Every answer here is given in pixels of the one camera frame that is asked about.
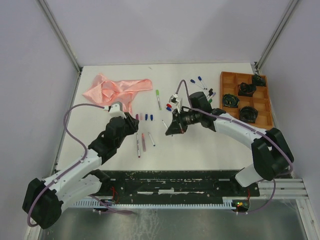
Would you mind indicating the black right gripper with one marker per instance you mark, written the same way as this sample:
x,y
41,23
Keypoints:
x,y
177,126

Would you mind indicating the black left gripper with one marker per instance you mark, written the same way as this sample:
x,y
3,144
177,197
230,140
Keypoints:
x,y
132,123

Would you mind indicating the magenta capped whiteboard marker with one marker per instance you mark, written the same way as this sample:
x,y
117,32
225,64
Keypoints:
x,y
138,146

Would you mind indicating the pink translucent highlighter pen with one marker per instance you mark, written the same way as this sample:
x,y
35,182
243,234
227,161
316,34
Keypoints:
x,y
143,142

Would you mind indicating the lime green capped marker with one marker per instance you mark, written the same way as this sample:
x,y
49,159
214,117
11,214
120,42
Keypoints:
x,y
158,99

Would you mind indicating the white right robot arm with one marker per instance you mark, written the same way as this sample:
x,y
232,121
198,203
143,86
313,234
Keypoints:
x,y
271,154

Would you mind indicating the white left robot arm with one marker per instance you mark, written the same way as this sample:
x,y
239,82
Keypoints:
x,y
45,200

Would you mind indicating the pink satin cloth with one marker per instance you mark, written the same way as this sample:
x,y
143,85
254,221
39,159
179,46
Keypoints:
x,y
104,92

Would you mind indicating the far blue marker left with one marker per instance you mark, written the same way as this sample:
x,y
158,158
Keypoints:
x,y
195,83

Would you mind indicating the far blue marker right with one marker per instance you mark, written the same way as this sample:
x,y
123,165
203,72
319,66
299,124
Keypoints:
x,y
203,84

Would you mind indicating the blue yellow rolled tie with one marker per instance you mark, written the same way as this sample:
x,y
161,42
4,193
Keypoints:
x,y
230,100

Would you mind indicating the orange wooden divider tray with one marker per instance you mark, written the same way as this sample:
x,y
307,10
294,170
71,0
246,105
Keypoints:
x,y
229,83

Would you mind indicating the dark floral rolled tie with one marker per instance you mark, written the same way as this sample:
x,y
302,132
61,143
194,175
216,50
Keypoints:
x,y
248,114

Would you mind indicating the dark rolled tie top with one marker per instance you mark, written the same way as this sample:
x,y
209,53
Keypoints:
x,y
259,81

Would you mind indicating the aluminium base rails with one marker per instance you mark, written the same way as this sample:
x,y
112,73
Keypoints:
x,y
286,189

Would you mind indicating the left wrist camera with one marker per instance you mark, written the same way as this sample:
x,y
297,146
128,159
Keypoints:
x,y
115,110

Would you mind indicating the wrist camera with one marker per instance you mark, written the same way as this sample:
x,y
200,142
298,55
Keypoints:
x,y
115,110
176,102

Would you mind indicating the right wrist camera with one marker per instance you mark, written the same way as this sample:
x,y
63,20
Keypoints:
x,y
176,102

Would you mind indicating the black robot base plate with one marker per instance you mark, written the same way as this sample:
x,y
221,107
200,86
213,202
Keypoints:
x,y
173,186

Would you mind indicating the light blue cable duct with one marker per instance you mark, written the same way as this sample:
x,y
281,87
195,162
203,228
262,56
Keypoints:
x,y
223,203

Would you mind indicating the aluminium frame post right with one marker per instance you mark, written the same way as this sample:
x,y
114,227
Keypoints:
x,y
285,18

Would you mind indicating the aluminium frame post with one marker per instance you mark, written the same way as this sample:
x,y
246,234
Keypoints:
x,y
43,4
285,18

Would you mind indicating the aluminium frame post left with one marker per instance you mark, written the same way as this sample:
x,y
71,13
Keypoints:
x,y
43,4

